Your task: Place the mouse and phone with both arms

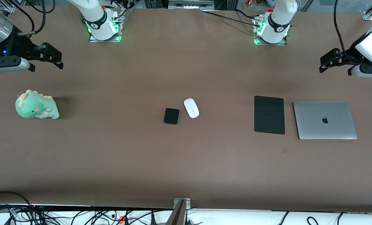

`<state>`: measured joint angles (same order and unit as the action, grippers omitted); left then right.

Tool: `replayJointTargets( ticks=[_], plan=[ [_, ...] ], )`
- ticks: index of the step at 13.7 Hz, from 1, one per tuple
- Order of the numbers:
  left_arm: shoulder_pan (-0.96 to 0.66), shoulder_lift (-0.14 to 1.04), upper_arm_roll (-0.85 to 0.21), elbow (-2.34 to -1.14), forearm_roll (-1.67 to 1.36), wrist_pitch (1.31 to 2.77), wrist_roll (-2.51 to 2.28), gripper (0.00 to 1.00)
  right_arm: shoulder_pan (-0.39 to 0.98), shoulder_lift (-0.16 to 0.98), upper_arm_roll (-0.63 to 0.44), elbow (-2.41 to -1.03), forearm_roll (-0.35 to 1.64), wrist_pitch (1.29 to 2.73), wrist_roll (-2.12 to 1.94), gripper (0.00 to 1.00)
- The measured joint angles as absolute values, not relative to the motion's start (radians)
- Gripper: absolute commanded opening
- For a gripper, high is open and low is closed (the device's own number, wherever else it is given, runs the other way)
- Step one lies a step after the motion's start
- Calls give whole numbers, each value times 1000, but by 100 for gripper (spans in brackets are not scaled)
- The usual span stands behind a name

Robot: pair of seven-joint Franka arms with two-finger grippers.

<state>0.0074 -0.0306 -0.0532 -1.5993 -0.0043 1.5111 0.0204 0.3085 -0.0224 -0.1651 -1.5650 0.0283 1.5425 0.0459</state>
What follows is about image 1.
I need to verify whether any black phone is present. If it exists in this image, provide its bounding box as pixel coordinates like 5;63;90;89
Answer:
164;108;180;125

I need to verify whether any white computer mouse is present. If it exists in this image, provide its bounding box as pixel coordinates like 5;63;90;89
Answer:
183;98;200;119

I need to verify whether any black mouse pad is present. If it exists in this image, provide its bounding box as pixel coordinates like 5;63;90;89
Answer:
254;96;286;135

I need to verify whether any green dinosaur plush toy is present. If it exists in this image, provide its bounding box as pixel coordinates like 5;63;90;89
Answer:
15;90;60;120

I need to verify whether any silver laptop with apple logo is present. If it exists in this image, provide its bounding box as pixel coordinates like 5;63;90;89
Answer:
292;101;358;140

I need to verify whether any grey metal equipment box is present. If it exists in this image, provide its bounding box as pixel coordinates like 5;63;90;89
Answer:
168;0;215;10

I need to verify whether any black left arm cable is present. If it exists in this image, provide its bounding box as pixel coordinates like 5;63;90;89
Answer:
333;0;354;62

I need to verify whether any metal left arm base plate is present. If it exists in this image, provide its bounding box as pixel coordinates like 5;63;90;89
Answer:
252;14;287;46

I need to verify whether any short black table cable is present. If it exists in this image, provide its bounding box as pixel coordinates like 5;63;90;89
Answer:
234;9;259;20

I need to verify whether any long black table cable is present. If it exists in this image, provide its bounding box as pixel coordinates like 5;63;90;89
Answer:
201;11;263;27

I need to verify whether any black looped floor cable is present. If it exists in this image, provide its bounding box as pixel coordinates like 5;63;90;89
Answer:
0;191;34;225

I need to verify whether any aluminium post with bracket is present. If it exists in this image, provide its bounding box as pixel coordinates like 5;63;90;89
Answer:
166;198;191;225

